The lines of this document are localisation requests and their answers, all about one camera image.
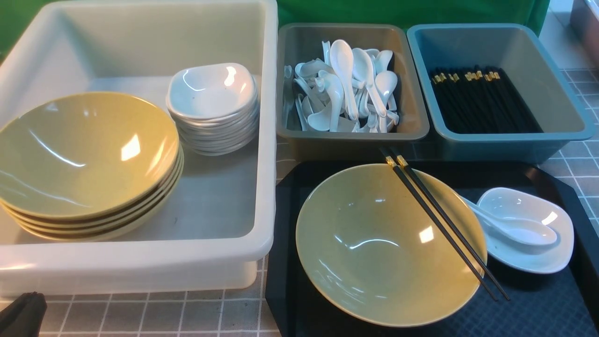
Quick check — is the large white plastic bin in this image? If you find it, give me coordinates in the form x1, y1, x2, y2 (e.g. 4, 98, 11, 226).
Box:
1, 0, 278, 298

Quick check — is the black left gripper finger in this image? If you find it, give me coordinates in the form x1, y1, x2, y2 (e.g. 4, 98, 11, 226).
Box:
0, 292, 47, 337

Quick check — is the grey plastic spoon bin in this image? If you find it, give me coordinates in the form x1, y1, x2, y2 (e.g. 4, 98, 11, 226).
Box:
276, 23, 430, 162

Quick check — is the white small sauce dish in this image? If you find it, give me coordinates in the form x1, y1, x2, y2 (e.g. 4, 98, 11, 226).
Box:
477, 187, 575, 274

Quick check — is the black chopstick gold band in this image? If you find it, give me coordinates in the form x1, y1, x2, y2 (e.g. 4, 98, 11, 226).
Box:
379, 147, 498, 301
380, 147, 511, 301

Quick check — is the pile of black chopsticks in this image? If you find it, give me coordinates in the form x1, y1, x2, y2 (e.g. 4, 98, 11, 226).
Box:
429, 65, 543, 134

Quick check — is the white ceramic soup spoon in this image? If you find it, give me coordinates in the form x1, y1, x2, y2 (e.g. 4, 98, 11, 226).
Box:
461, 197, 557, 247

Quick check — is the top stacked white dish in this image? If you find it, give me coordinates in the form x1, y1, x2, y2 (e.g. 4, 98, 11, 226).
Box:
166, 63, 257, 121

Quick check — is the top stacked yellow bowl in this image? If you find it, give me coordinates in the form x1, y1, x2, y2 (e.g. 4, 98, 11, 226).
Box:
0, 92, 180, 220

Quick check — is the blue plastic chopstick bin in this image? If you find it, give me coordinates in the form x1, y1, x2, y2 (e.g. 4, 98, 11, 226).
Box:
407, 23, 595, 164

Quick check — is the yellow noodle bowl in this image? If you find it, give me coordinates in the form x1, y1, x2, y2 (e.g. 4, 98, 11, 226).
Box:
296, 163, 481, 328

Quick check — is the white spoon in bin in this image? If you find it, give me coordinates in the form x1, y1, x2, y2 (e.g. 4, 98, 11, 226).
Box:
329, 40, 359, 121
351, 48, 387, 118

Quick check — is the black serving tray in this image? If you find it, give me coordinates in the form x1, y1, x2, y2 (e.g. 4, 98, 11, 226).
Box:
265, 161, 598, 337

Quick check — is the green cloth backdrop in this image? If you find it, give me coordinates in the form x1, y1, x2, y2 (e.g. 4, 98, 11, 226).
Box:
277, 0, 550, 36

